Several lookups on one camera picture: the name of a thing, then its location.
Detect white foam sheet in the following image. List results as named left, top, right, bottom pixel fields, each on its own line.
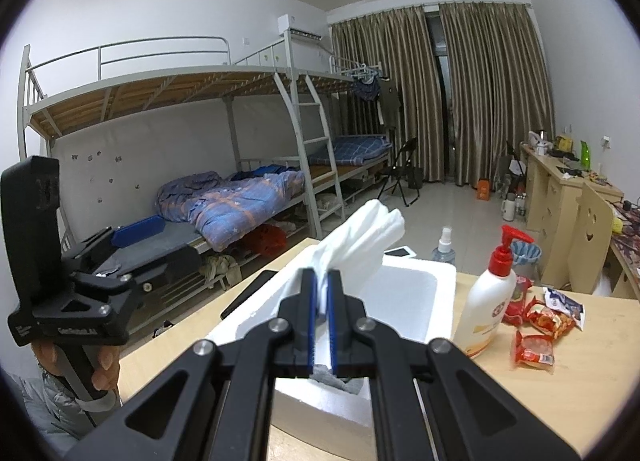
left=280, top=200, right=405, bottom=318

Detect grey sock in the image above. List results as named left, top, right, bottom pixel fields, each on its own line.
left=310, top=365, right=359, bottom=394

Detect person's left hand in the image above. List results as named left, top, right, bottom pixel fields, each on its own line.
left=30, top=340, right=120, bottom=393

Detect blue plaid quilt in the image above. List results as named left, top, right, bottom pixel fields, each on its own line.
left=154, top=170, right=305, bottom=252

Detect metal bunk bed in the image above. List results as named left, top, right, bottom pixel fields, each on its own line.
left=16, top=36, right=390, bottom=334

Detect red snack packet front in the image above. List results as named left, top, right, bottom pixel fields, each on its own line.
left=511, top=331, right=554, bottom=370

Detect black smartphone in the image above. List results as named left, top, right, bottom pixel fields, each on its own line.
left=220, top=270, right=277, bottom=320

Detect white lotion pump bottle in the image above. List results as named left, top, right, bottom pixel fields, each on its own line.
left=454, top=225, right=534, bottom=358

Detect red snack packet pile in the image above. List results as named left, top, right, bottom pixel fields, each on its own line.
left=502, top=276, right=586, bottom=341

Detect white styrofoam box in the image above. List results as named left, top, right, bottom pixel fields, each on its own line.
left=202, top=240, right=459, bottom=461

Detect wooden smiley chair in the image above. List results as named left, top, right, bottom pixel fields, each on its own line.
left=567, top=184, right=614, bottom=294

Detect wooden desk with drawers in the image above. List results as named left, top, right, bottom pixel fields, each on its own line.
left=520, top=142, right=624, bottom=288

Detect black folding chair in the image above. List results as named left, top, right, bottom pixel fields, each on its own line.
left=376, top=137, right=421, bottom=207

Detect white air conditioner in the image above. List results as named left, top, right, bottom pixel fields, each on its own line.
left=277, top=14, right=323, bottom=42

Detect green plastic item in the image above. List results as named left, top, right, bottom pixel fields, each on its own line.
left=580, top=140, right=591, bottom=172

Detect brown window curtains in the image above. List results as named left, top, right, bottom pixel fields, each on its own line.
left=330, top=2, right=555, bottom=186

